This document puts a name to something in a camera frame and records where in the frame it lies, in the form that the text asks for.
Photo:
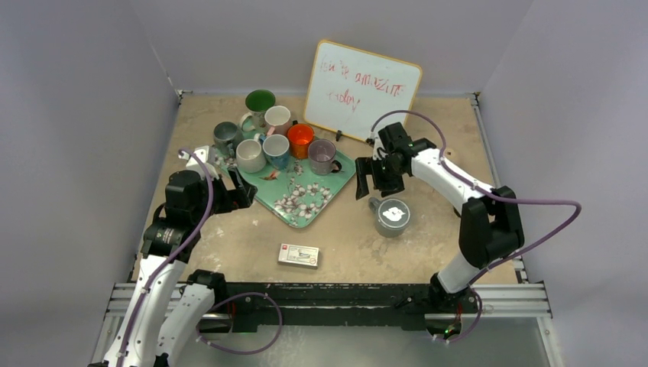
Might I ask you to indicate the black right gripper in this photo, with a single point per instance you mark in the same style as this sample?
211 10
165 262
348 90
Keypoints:
374 172

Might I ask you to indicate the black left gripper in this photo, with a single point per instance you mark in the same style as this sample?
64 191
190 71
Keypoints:
237 198

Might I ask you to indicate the white speckled mug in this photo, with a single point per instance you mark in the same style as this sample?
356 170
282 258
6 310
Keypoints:
250 156

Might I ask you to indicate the grey ribbed mug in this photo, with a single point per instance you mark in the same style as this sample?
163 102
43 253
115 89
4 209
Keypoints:
391 216

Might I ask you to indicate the blue grey mug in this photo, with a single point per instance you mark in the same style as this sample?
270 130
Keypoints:
227 136

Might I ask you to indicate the lilac mug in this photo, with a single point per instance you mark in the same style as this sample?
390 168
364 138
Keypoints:
321 154

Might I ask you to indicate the pink faceted mug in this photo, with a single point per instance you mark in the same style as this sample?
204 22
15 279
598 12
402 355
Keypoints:
278 120

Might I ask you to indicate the orange mug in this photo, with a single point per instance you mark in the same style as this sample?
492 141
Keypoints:
300 136

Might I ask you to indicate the floral mug green inside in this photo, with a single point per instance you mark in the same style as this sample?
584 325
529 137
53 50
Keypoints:
257 103

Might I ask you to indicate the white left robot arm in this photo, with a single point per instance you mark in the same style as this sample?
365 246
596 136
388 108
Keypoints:
151 333

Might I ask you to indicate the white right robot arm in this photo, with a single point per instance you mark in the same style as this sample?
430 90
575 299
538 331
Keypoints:
490 225

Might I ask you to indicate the green floral tray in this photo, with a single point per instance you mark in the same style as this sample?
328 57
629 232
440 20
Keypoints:
295 194

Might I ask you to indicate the yellow framed whiteboard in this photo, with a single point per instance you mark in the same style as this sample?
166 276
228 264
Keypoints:
350 89

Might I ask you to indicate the small white cardboard box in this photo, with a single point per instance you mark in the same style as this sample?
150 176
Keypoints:
299 255

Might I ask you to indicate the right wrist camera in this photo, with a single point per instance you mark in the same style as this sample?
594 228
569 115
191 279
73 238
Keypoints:
379 152

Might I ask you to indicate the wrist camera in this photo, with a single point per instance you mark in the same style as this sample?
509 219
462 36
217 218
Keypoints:
379 152
202 156

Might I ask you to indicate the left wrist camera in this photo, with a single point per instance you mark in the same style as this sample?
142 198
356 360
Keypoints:
202 156

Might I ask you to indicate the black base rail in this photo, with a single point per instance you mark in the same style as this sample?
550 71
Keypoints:
406 306

